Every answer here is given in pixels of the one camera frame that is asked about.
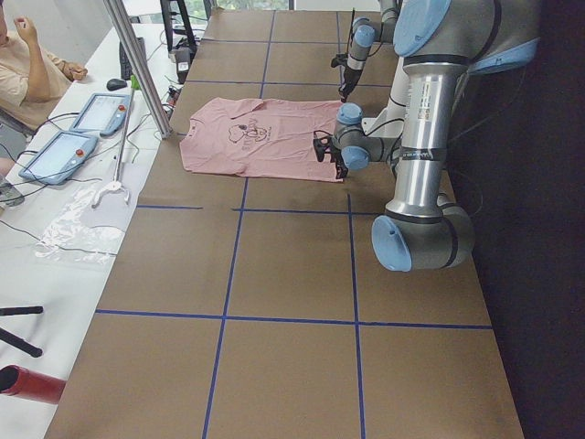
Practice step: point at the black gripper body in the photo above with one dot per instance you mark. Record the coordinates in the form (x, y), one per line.
(337, 159)
(349, 76)

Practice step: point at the grabber stick green handle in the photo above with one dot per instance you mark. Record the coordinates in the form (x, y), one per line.
(116, 185)

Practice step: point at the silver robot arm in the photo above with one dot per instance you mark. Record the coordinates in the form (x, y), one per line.
(439, 44)
(362, 35)

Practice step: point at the black keyboard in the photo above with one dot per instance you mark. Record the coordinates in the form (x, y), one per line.
(125, 64)

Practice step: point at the black tripod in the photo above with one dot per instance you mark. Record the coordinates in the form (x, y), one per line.
(24, 320)

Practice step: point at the red cylinder bottle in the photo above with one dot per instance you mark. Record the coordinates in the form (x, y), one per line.
(31, 385)

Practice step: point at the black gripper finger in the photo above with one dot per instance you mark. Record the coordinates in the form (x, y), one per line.
(343, 97)

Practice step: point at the clear plastic bag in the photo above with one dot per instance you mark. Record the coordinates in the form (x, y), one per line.
(76, 235)

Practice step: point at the blue teach pendant near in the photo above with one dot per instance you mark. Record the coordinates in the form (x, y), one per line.
(60, 158)

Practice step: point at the seated person beige shirt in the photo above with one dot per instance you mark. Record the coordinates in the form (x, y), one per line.
(33, 80)

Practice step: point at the pink Snoopy t-shirt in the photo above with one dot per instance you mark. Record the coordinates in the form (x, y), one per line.
(259, 138)

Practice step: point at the blue teach pendant far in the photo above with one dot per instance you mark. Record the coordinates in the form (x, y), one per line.
(103, 113)

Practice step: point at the blue teach pendant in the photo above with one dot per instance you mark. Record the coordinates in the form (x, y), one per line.
(103, 113)
(60, 158)

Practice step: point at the black computer mouse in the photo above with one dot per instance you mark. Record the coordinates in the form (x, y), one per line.
(116, 84)

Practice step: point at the aluminium frame post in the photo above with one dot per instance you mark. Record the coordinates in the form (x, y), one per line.
(127, 37)

